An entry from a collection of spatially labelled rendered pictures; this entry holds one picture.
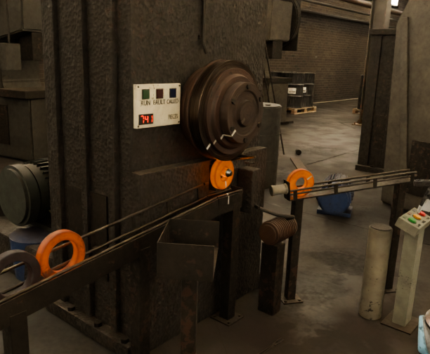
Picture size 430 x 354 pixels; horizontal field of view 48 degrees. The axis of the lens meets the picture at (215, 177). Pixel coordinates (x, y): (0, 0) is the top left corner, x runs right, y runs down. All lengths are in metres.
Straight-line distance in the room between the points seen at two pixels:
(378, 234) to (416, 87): 2.31
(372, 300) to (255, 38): 1.54
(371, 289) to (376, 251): 0.22
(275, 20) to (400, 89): 5.75
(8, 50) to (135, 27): 4.15
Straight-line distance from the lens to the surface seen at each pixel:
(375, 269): 2.72
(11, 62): 6.11
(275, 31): 10.20
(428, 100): 4.66
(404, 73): 4.76
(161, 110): 2.11
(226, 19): 2.45
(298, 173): 2.65
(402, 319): 2.83
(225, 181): 2.35
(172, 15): 2.17
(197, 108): 2.09
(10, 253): 1.68
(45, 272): 1.77
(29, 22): 6.24
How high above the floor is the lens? 1.36
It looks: 14 degrees down
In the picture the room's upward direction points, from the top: 2 degrees clockwise
